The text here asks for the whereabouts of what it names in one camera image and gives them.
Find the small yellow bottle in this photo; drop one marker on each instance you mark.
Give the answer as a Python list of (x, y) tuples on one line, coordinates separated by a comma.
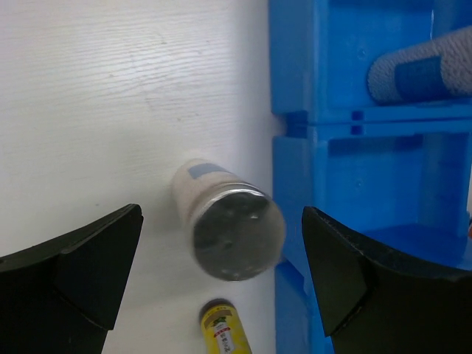
[(222, 328)]

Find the silver-lid shaker blue label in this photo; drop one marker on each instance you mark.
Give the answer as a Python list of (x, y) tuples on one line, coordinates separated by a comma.
[(439, 69), (235, 230)]

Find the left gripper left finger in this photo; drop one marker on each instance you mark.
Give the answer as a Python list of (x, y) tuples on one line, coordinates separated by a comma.
[(64, 295)]

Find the blue three-compartment plastic bin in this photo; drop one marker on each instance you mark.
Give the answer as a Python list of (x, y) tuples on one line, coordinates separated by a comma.
[(371, 167)]

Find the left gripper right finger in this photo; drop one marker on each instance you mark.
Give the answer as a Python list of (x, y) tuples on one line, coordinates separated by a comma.
[(400, 290)]

